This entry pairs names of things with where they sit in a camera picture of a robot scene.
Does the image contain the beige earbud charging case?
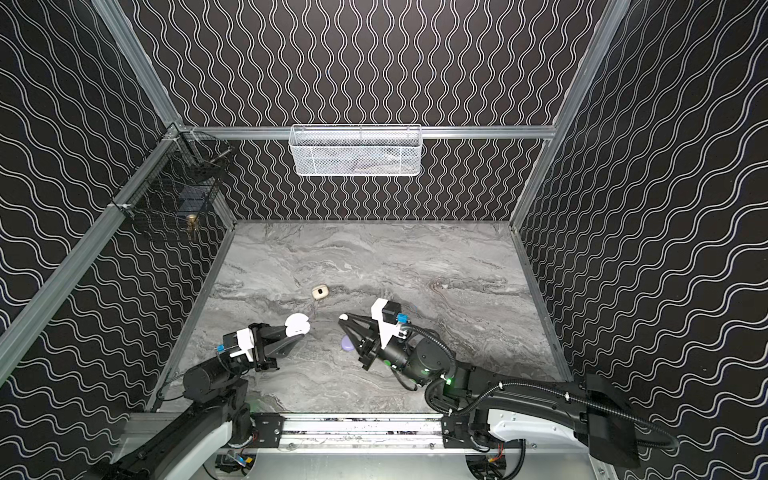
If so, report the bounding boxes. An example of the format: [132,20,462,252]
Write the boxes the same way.
[311,284,329,301]

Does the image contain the white round charging case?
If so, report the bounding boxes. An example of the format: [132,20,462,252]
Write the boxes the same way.
[284,313,311,337]

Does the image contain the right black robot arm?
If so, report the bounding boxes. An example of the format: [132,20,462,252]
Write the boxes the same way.
[338,313,680,468]

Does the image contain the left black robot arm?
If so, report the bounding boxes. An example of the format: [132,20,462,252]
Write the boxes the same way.
[84,313,310,479]

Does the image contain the purple round charging case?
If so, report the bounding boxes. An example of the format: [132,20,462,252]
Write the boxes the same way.
[341,336,355,352]

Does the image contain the brass object in basket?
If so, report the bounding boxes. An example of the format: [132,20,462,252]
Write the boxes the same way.
[186,214,199,234]

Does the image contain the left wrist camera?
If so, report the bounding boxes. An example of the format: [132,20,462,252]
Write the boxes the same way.
[216,328,255,363]

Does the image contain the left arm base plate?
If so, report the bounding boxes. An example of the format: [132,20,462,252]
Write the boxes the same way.
[245,413,286,449]

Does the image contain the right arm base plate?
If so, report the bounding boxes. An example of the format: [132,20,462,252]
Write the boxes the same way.
[440,416,522,451]

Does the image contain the white mesh wall basket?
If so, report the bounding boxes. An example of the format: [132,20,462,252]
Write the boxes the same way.
[288,124,424,177]

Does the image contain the black wire wall basket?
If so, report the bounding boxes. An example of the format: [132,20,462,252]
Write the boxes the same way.
[121,131,233,244]

